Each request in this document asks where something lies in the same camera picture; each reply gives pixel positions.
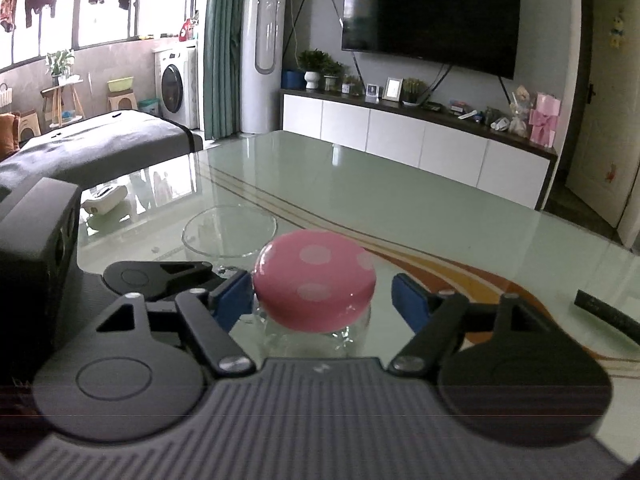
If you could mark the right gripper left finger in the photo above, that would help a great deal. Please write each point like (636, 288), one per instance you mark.
(141, 367)

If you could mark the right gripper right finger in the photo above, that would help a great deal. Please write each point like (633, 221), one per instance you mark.
(502, 370)

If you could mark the pink polka dot cap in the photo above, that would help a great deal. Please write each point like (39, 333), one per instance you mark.
(314, 281)

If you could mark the white handheld device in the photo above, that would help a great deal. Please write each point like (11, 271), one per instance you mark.
(105, 200)

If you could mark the black remote control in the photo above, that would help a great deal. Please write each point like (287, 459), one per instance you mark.
(608, 314)

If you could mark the grey sofa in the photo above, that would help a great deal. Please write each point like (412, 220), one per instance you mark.
(99, 149)

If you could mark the clear drinking glass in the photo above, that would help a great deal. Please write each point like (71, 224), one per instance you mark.
(228, 236)

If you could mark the orange cushion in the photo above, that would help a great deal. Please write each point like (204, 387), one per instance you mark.
(9, 137)

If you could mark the small wooden stool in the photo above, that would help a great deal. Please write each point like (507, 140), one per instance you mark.
(122, 100)

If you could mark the white tv cabinet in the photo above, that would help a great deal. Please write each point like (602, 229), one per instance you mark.
(499, 163)

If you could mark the white interior door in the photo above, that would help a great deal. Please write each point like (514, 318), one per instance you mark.
(606, 158)

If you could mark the pink gift box with bow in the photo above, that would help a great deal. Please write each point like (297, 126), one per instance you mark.
(543, 118)

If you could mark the plush doll bouquet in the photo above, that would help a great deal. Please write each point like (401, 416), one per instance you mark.
(520, 107)

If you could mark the white washing machine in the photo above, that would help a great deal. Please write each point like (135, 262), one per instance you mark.
(176, 84)

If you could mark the small cactus plant pot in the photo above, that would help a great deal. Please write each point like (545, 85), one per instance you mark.
(412, 90)

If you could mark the green curtain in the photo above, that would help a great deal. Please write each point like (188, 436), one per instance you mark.
(222, 68)

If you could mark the potted plant white pot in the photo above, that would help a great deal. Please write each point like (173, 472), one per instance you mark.
(312, 62)

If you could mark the white tower air conditioner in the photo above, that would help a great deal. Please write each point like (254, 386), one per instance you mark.
(261, 65)

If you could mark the white photo frame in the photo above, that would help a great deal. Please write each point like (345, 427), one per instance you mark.
(393, 89)

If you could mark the black wall television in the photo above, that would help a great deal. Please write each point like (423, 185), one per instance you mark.
(480, 35)

